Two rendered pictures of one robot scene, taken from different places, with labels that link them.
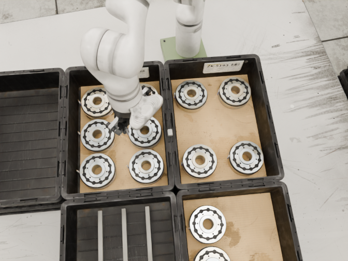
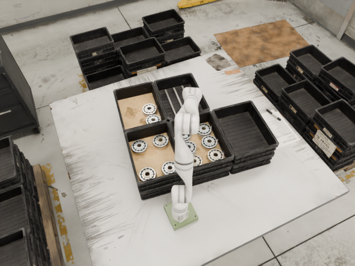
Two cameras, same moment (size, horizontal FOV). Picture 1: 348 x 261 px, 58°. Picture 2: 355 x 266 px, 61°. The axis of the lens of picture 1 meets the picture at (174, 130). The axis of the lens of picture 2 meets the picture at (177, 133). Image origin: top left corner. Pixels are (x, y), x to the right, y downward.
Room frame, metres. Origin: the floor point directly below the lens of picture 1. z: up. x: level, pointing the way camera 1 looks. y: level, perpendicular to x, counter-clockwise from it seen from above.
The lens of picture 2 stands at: (1.39, -0.13, 2.45)
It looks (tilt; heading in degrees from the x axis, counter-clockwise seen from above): 53 degrees down; 172
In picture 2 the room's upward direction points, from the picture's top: 2 degrees counter-clockwise
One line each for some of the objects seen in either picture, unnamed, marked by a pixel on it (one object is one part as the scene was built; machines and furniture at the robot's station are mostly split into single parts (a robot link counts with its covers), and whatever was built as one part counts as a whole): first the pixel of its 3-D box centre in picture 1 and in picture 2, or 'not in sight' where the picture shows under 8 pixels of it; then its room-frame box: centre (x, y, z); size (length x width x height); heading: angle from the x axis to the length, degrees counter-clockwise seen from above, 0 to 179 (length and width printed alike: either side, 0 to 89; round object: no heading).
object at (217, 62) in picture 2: not in sight; (217, 61); (-0.65, 0.54, 0.71); 0.22 x 0.19 x 0.01; 15
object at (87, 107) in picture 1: (97, 101); (215, 155); (0.41, 0.25, 0.86); 0.10 x 0.10 x 0.01
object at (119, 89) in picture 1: (112, 64); (193, 99); (0.30, 0.12, 1.27); 0.09 x 0.07 x 0.15; 75
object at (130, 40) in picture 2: not in sight; (131, 50); (-1.48, -0.22, 0.31); 0.40 x 0.30 x 0.34; 105
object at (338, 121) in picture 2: not in sight; (335, 137); (0.10, 1.41, 0.37); 0.40 x 0.30 x 0.45; 15
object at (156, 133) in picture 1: (144, 130); (188, 147); (0.32, 0.09, 0.86); 0.10 x 0.10 x 0.01
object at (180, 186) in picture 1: (219, 117); (153, 151); (0.35, -0.13, 0.92); 0.40 x 0.30 x 0.02; 8
